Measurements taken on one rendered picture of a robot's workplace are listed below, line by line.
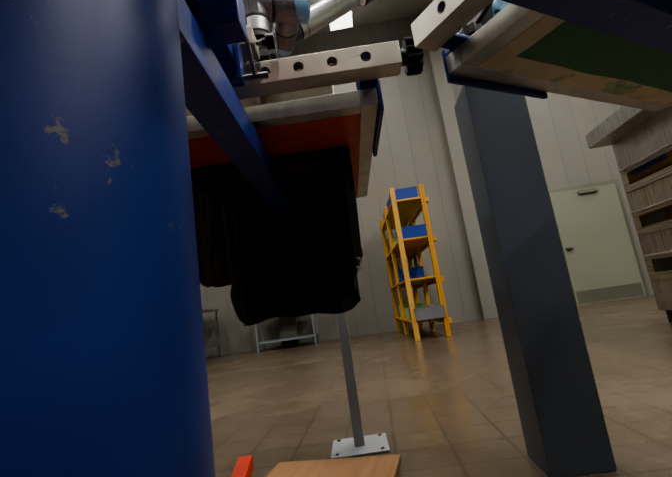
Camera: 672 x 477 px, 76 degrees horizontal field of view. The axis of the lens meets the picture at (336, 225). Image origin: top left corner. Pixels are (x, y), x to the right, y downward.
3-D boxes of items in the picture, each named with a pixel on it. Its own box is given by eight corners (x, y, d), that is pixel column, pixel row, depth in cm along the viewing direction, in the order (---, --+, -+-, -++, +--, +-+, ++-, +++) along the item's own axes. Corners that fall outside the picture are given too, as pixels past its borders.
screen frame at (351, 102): (221, 218, 170) (220, 208, 171) (367, 196, 169) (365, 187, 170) (111, 143, 93) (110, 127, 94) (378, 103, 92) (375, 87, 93)
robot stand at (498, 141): (585, 449, 135) (503, 98, 158) (617, 471, 117) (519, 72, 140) (527, 456, 136) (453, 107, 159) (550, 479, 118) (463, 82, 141)
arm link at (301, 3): (302, 14, 132) (266, 13, 129) (308, -13, 121) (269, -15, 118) (305, 37, 130) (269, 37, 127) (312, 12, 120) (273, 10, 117)
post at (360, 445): (333, 442, 179) (304, 219, 198) (385, 434, 179) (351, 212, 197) (330, 460, 158) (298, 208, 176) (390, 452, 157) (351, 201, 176)
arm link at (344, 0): (367, -23, 154) (260, 40, 139) (378, -49, 144) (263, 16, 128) (388, 1, 154) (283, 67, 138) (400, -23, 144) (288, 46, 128)
